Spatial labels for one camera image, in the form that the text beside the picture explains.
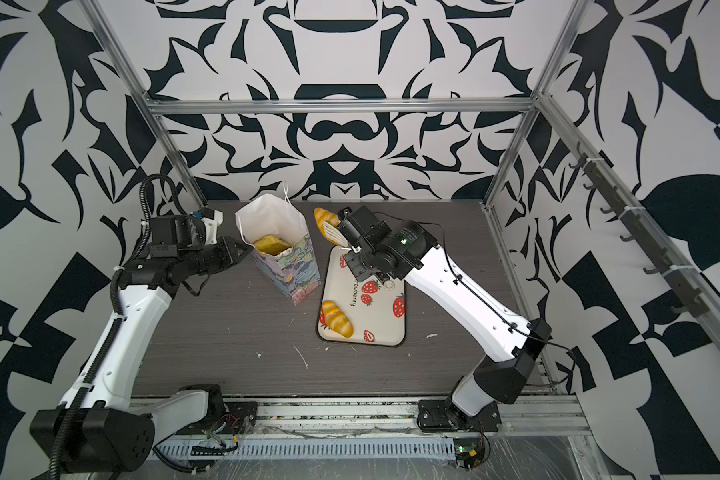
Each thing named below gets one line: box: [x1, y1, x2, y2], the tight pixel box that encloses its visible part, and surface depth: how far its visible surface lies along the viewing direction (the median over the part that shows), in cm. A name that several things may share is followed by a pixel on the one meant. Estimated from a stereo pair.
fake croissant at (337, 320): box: [322, 301, 354, 338], surface depth 89 cm
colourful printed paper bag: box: [235, 183, 321, 306], surface depth 87 cm
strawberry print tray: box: [318, 246, 406, 346], surface depth 96 cm
